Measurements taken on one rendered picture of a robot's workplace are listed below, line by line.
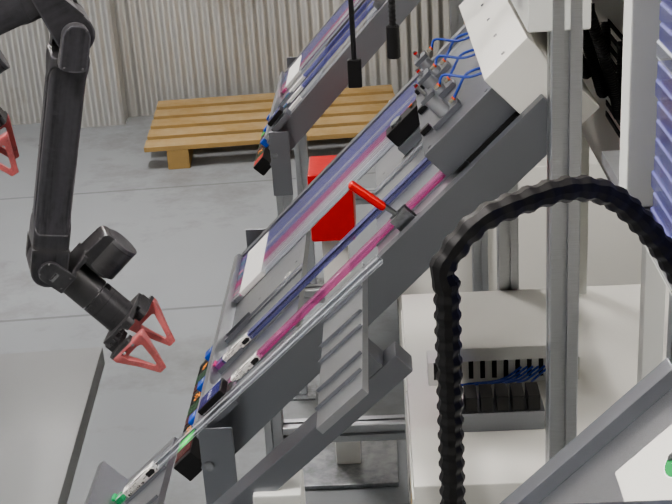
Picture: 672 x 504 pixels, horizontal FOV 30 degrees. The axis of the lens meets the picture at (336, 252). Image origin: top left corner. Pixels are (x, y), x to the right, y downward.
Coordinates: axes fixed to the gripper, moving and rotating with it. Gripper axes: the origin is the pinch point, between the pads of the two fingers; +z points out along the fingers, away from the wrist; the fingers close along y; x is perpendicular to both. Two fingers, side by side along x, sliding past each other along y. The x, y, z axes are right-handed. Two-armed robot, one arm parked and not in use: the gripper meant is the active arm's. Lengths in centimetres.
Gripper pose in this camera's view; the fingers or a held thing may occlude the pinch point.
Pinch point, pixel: (164, 352)
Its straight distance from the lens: 206.8
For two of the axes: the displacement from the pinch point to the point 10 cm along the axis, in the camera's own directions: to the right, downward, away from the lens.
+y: 0.3, -3.7, 9.3
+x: -6.9, 6.7, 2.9
